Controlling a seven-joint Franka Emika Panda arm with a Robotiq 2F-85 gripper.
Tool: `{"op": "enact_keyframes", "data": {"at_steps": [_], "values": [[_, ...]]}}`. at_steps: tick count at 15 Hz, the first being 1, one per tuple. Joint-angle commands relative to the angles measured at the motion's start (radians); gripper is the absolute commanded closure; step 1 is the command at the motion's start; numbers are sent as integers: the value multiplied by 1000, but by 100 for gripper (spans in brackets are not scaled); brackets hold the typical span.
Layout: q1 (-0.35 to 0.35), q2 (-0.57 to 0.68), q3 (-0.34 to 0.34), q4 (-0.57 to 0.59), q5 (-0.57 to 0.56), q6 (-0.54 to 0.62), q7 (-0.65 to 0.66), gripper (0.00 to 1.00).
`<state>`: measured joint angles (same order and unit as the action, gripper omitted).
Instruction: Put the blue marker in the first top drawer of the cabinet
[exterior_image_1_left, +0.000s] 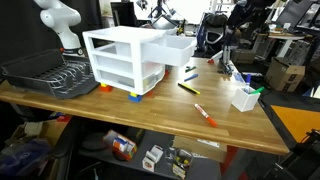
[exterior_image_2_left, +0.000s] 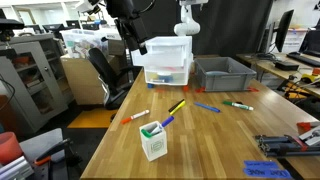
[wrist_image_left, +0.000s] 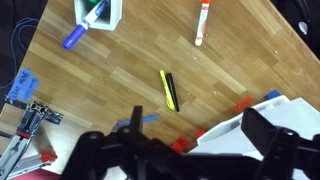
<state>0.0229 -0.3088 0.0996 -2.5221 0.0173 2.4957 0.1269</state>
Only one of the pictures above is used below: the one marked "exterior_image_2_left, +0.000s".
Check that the blue marker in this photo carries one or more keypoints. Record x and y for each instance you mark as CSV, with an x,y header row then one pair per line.
x,y
207,107

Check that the red toy block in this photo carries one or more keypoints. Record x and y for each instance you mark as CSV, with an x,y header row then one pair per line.
x,y
185,88

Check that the blue toy block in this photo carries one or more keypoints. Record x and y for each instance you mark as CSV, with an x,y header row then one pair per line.
x,y
150,86

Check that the clear plastic storage tub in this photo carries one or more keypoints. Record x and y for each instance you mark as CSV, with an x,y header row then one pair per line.
x,y
80,41

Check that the white open cabinet drawer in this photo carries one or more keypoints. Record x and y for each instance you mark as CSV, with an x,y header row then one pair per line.
x,y
160,57

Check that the black camera on stand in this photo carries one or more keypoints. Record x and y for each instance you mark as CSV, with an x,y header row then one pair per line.
x,y
8,25

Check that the green capped marker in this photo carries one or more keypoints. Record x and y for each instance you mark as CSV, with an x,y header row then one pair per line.
x,y
145,133

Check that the purple capped marker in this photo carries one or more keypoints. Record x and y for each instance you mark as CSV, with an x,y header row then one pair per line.
x,y
167,121

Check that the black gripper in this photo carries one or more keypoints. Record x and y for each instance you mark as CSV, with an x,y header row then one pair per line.
x,y
131,28

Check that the yellow black marker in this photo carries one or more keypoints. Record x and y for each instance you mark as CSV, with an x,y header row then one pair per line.
x,y
177,107

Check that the black keyboard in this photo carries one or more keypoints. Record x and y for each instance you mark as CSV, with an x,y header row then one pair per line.
x,y
305,59

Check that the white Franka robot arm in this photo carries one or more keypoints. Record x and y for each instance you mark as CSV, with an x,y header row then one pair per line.
x,y
186,28

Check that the yellow tool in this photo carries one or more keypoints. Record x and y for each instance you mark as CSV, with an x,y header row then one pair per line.
x,y
310,78

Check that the black computer monitor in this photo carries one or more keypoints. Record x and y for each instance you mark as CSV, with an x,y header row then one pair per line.
x,y
283,30

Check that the orange white marker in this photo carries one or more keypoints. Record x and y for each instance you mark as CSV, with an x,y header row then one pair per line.
x,y
135,116

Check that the green white marker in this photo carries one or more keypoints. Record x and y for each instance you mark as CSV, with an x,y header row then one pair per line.
x,y
238,105

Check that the white plastic drawer cabinet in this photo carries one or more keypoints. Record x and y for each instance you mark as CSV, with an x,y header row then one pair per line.
x,y
173,40

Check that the grey metal storage cabinet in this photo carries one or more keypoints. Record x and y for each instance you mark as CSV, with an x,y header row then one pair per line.
x,y
30,86

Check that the black office chair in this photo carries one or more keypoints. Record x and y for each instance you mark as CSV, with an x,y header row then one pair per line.
x,y
105,71

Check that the white square pen holder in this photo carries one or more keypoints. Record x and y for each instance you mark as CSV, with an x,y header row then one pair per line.
x,y
154,146

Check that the orange floor mat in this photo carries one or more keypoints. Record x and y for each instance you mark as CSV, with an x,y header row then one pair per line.
x,y
91,118

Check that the grey plastic dish rack bin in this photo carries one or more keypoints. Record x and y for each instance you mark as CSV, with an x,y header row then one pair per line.
x,y
223,78

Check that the wooden side desk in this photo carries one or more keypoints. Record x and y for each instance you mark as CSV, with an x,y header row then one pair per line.
x,y
266,65

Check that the small black box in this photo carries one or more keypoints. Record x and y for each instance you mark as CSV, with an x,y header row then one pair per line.
x,y
286,65

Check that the clear drawer with colourful contents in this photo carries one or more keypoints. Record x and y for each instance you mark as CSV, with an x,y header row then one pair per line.
x,y
166,77

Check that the red plastic bucket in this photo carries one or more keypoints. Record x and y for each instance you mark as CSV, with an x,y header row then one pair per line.
x,y
9,148

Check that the blue tape label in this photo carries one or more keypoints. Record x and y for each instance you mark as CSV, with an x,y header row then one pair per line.
x,y
266,173
260,164

